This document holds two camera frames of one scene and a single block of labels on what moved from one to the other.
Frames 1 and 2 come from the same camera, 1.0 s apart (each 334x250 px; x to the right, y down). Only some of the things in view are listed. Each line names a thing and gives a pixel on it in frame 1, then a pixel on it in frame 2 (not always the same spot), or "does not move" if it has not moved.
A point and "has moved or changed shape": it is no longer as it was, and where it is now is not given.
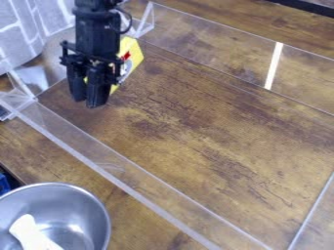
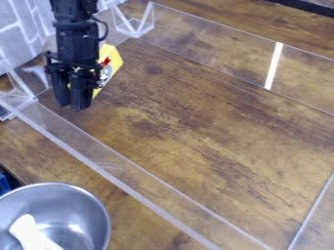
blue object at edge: x=5 y=184 does not move
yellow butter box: x=131 y=58 has moved or changed shape
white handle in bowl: x=30 y=238 does not move
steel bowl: x=69 y=215 does not move
